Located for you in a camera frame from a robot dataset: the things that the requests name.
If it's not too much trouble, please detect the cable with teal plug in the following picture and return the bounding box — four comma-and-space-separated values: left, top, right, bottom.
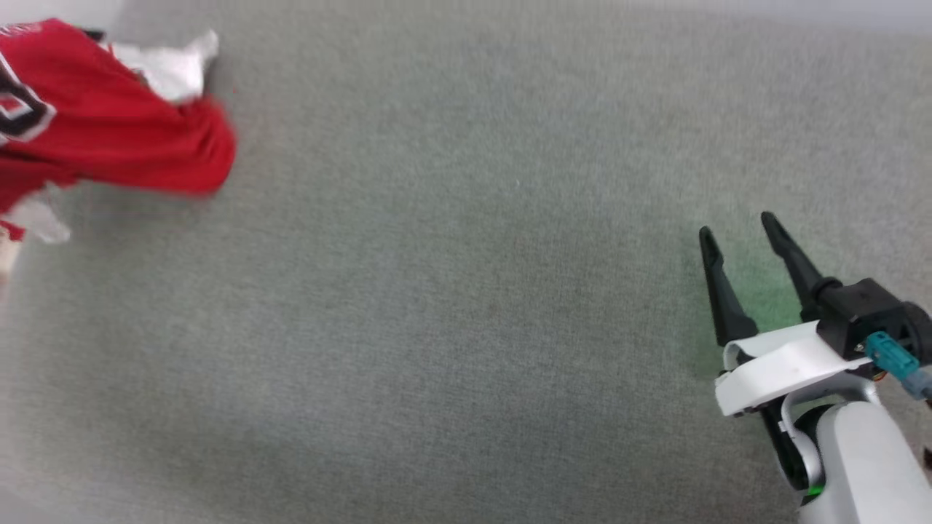
864, 331, 932, 402

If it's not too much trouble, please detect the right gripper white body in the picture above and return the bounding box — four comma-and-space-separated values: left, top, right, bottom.
715, 320, 874, 496

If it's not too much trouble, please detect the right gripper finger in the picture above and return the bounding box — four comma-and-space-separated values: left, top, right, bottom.
698, 226, 759, 347
760, 211, 843, 322

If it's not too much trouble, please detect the red and white sports jersey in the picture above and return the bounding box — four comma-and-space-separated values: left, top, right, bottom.
0, 18, 238, 281

